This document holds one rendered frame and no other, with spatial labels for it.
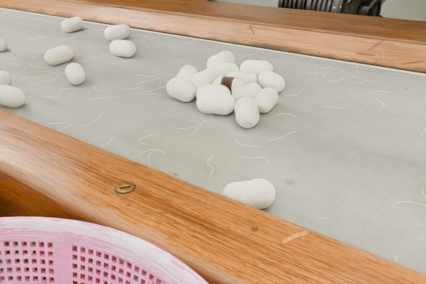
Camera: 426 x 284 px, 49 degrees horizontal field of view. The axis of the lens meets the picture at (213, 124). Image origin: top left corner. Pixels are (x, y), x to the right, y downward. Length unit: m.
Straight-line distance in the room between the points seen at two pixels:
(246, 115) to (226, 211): 0.14
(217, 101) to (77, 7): 0.49
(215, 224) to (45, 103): 0.29
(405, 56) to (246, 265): 0.35
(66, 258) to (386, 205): 0.18
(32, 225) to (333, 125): 0.24
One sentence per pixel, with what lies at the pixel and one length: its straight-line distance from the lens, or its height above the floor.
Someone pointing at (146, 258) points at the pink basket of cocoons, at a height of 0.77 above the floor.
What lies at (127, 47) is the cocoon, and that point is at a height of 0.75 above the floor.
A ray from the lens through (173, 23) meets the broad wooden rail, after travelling 0.68.
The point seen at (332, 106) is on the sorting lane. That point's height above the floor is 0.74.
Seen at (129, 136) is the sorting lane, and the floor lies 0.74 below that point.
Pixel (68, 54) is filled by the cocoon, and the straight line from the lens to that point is 0.59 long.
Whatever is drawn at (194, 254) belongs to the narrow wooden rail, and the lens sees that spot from 0.22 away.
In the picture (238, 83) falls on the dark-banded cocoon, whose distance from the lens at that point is 0.43.
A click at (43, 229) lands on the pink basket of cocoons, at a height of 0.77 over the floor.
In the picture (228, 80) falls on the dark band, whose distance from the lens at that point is 0.43.
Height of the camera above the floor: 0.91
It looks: 26 degrees down
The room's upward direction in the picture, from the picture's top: 4 degrees counter-clockwise
